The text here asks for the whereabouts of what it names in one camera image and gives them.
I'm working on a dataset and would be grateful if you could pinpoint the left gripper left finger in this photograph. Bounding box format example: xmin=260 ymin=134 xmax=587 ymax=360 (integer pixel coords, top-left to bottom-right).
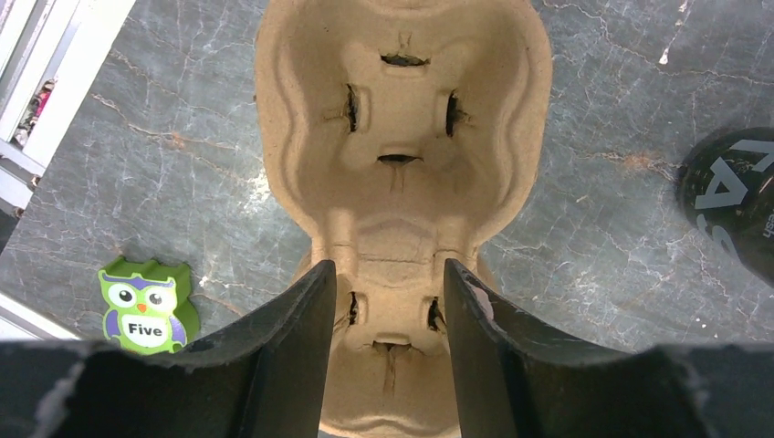
xmin=1 ymin=260 xmax=337 ymax=437

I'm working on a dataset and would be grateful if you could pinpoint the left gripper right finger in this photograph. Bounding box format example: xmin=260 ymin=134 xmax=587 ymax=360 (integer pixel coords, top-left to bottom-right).
xmin=444 ymin=259 xmax=773 ymax=437

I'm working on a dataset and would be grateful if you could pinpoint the brown cardboard cup carrier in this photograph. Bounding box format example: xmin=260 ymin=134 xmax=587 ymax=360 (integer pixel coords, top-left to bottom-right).
xmin=255 ymin=1 xmax=552 ymax=437

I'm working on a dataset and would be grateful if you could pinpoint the green owl number tile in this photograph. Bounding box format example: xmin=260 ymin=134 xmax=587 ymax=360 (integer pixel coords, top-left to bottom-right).
xmin=97 ymin=256 xmax=201 ymax=355

